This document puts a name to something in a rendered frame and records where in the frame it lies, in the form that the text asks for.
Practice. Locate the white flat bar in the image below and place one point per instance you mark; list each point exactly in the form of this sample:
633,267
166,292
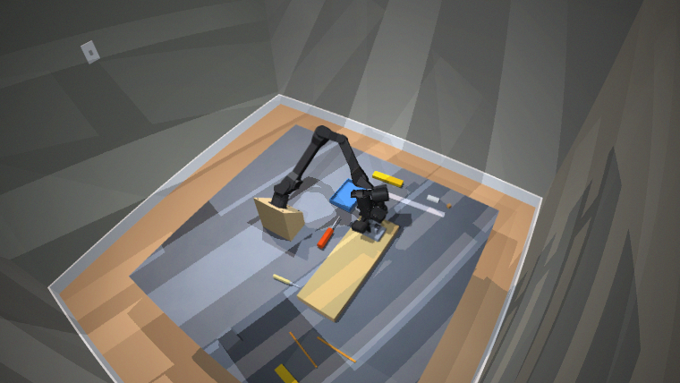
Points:
416,205

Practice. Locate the blue shallow tray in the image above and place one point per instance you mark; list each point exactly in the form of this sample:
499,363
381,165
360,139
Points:
342,197

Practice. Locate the yellow flat bar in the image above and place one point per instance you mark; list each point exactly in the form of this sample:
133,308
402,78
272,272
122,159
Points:
387,178
284,374

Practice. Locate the tan wooden floor panel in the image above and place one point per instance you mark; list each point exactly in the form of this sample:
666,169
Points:
340,276

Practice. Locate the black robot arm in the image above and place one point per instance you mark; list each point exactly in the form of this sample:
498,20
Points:
293,180

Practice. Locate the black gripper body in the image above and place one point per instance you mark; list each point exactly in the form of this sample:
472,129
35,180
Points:
362,226

